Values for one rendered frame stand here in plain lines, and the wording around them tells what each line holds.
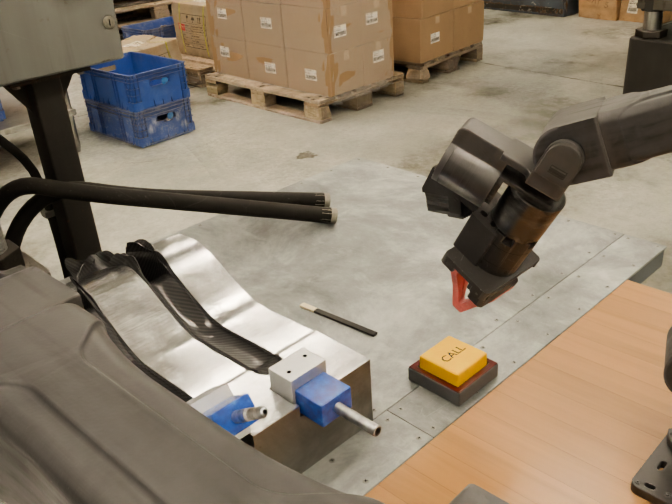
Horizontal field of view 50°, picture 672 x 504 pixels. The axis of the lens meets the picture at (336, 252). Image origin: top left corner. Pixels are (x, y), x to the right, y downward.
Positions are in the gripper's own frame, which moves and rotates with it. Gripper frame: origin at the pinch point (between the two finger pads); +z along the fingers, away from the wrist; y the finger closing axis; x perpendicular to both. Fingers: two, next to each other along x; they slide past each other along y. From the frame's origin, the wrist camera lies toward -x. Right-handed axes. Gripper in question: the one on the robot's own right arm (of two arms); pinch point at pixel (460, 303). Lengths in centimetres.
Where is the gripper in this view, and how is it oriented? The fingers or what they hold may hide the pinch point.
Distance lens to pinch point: 87.3
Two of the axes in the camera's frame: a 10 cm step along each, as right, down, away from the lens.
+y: -7.2, 3.7, -5.9
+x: 6.3, 6.9, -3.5
